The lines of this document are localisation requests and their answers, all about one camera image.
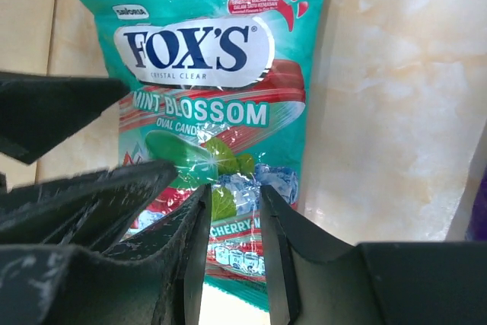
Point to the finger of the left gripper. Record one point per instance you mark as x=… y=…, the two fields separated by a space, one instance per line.
x=93 y=210
x=40 y=112

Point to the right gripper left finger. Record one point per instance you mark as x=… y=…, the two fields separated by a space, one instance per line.
x=154 y=277

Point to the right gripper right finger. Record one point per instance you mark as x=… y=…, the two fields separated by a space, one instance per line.
x=315 y=278

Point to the blue checkered paper bag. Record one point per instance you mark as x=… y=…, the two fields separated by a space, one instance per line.
x=57 y=37

